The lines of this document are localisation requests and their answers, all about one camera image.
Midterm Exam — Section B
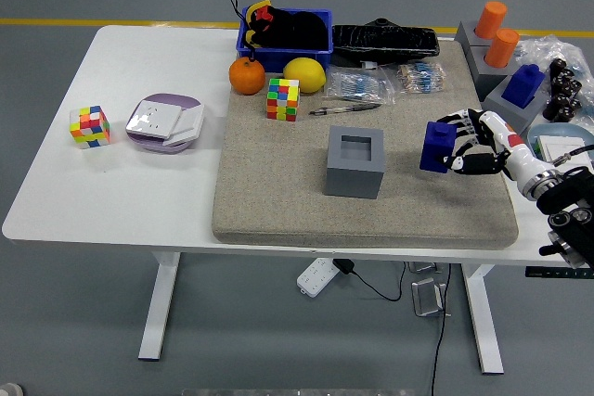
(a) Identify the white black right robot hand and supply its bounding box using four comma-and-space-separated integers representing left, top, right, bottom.
435, 108, 553, 193

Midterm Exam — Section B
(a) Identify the blue seal with square knob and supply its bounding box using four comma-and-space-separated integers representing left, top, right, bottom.
503, 64, 545, 109
419, 121, 460, 174

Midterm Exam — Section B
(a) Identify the grey square seal holder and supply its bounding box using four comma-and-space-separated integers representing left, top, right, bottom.
323, 125, 386, 198
482, 75, 549, 137

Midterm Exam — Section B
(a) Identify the light blue plate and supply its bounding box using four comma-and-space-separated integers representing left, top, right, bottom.
527, 122, 594, 170

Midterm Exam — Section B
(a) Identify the grey cylinder holder block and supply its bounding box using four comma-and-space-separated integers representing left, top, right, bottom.
454, 20, 493, 52
468, 43, 523, 100

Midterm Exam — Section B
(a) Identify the orange cylinder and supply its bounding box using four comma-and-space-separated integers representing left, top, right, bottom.
484, 28, 521, 68
475, 0, 510, 40

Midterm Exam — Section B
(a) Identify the clear plastic bag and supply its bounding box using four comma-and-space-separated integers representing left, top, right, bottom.
515, 33, 594, 94

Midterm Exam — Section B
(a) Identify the bag of tan resistors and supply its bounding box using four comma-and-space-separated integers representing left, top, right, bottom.
396, 61, 449, 95

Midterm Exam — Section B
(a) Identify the black table control panel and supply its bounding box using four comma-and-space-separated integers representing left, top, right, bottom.
524, 265, 594, 279

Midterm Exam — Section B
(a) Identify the black wrapped long object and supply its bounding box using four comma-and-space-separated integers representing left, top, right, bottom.
331, 18, 441, 68

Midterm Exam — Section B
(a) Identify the bag of blue resistors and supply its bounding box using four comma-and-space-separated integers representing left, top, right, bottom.
326, 67, 396, 105

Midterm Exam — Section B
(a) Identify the black silver pen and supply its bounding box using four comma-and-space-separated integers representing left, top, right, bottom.
309, 102, 382, 117

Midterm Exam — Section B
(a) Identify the white table leg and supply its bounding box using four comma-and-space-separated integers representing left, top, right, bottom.
461, 263, 506, 375
137, 250, 181, 363

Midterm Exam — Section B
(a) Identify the yellow lemon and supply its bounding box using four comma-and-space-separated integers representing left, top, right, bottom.
283, 57, 328, 94

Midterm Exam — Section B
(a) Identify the four-by-four colourful puzzle cube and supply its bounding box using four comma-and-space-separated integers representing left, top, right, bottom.
265, 77, 302, 122

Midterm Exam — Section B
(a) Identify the white power strip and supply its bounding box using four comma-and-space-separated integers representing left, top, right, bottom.
296, 256, 339, 298

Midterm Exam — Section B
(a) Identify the grey-brown mat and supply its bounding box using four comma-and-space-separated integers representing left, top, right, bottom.
212, 38, 520, 249

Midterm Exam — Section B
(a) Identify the blue plastic bin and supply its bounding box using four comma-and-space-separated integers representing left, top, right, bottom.
236, 7, 334, 73

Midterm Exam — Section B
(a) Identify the orange fruit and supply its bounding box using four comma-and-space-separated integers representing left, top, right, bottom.
228, 56, 266, 96

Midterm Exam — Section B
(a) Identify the purple plate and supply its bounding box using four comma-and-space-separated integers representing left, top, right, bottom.
125, 93, 206, 155

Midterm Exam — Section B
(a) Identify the large white socket panel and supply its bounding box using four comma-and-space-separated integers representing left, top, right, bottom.
125, 99, 183, 141

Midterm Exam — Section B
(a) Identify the three-by-three colourful puzzle cube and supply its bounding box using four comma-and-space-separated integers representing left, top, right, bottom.
70, 105, 112, 150

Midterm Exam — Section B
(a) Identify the large metal bracket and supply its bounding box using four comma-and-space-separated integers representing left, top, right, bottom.
411, 277, 449, 318

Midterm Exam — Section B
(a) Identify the black floor cable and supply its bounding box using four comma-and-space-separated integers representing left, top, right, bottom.
429, 263, 454, 396

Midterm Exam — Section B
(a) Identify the black plug with cord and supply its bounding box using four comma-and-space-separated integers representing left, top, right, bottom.
333, 258, 407, 302

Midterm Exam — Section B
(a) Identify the small white switch panel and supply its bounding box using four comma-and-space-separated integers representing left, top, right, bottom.
164, 105, 206, 147

